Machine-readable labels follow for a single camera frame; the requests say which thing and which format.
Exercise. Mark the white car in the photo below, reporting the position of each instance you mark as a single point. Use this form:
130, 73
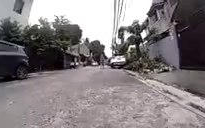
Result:
118, 61

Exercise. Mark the low building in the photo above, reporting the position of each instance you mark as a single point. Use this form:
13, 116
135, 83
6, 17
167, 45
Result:
78, 50

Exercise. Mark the grey concrete road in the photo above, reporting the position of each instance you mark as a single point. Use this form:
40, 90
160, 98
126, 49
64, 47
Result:
90, 100

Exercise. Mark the pile of cut branches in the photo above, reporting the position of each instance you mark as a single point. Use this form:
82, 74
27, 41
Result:
146, 63

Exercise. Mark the palm tree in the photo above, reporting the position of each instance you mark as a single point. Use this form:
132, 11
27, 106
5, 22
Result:
135, 33

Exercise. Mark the row of trees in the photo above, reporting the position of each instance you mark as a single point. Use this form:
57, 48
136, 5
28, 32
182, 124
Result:
43, 36

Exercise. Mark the grey pavement with kerb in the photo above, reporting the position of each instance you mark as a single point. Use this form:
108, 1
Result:
190, 83

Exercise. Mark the dark car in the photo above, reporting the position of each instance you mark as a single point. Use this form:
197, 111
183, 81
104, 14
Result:
6, 60

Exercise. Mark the white building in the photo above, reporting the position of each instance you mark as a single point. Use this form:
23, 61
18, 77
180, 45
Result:
0, 11

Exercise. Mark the building with grey wall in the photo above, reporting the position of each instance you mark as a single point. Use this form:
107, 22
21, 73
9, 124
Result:
163, 50

